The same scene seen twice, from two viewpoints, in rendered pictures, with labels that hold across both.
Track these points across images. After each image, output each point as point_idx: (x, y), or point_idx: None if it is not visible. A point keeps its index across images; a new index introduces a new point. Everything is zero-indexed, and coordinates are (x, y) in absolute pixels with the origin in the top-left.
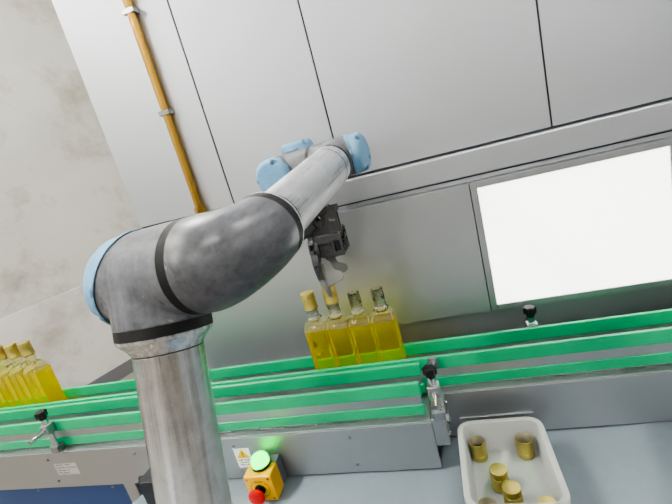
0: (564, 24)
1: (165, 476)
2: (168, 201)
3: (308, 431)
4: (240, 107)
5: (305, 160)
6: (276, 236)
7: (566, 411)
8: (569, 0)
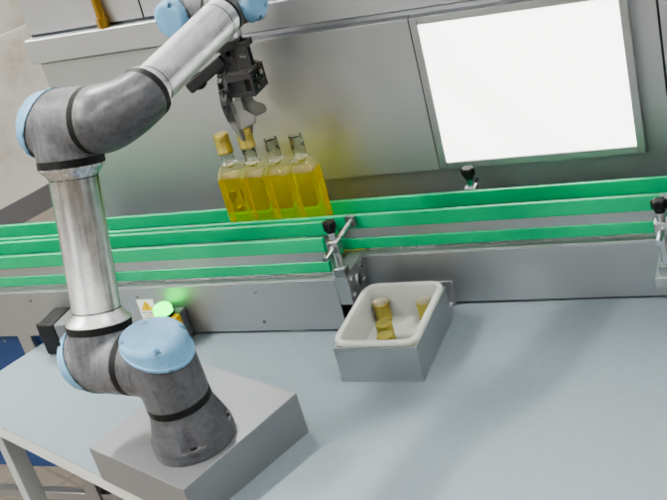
0: None
1: (72, 260)
2: (64, 6)
3: (213, 284)
4: None
5: (190, 21)
6: (146, 104)
7: (484, 282)
8: None
